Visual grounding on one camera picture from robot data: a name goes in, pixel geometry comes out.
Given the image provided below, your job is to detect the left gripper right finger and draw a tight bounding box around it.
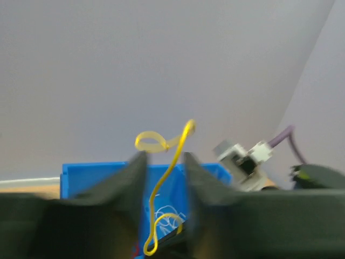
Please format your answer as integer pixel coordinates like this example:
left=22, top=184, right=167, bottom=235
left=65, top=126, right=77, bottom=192
left=184, top=152, right=344, bottom=258

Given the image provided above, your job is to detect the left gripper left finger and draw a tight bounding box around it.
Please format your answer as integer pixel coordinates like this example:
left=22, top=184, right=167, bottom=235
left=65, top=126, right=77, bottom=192
left=1, top=152, right=148, bottom=258

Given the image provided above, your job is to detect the white wire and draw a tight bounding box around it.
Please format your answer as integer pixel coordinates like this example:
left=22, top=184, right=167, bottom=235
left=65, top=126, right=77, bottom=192
left=153, top=193, right=187, bottom=235

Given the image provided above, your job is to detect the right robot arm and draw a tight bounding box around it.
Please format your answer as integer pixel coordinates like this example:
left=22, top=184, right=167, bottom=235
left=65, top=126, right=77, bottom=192
left=290, top=164, right=344, bottom=189

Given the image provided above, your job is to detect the middle blue bin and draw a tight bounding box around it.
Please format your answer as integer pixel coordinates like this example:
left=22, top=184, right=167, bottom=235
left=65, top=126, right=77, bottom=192
left=59, top=161, right=233, bottom=241

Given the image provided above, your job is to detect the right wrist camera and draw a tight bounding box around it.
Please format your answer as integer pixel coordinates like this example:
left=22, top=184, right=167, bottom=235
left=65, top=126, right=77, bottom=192
left=213, top=140, right=273, bottom=192

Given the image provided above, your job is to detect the aluminium table frame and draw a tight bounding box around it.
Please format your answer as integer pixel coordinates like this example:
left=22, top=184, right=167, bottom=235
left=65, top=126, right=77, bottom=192
left=1, top=177, right=60, bottom=189

